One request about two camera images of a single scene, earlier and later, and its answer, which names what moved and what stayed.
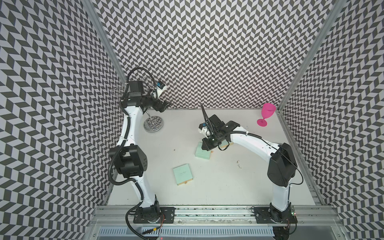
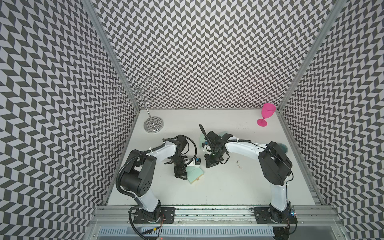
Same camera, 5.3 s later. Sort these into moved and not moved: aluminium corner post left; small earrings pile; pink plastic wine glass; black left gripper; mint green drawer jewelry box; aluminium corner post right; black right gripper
Moved: black left gripper; mint green drawer jewelry box; black right gripper
Not moved: aluminium corner post right; pink plastic wine glass; small earrings pile; aluminium corner post left
